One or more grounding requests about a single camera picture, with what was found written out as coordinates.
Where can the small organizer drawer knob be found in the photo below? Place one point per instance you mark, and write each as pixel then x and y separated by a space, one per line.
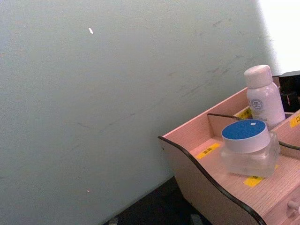
pixel 294 204

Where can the pale wooden desk organizer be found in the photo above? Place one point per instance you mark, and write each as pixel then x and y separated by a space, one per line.
pixel 201 187

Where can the glass jar with blue lid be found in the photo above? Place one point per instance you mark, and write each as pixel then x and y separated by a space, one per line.
pixel 248 145

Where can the black table cloth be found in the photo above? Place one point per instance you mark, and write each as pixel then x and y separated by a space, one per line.
pixel 161 206

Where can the white spray bottle with cap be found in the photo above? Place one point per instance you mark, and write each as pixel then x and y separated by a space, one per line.
pixel 264 98

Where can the black box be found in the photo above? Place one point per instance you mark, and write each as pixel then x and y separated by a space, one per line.
pixel 290 91

